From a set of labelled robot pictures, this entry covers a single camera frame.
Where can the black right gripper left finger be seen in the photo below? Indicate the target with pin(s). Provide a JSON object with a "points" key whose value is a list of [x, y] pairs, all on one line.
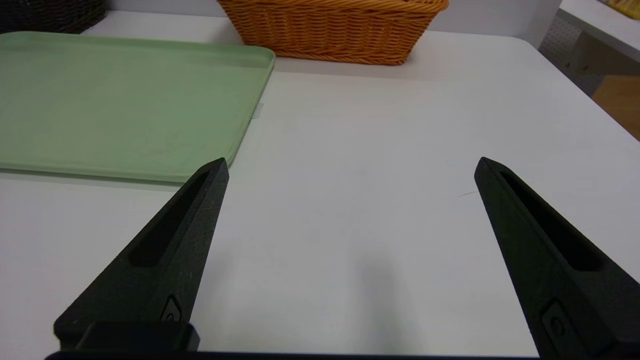
{"points": [[160, 280]]}

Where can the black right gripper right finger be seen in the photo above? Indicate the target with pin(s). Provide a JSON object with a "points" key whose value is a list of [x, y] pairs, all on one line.
{"points": [[565, 290]]}

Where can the dark brown wicker basket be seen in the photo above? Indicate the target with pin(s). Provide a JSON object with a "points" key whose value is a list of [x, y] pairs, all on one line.
{"points": [[50, 15]]}

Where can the orange wicker basket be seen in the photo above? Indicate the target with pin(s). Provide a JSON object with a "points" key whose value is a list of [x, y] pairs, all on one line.
{"points": [[330, 30]]}

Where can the light green plastic tray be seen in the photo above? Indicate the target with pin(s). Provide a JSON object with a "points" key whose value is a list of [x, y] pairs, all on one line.
{"points": [[125, 110]]}

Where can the white side table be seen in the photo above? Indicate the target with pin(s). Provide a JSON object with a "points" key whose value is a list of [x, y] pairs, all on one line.
{"points": [[595, 30]]}

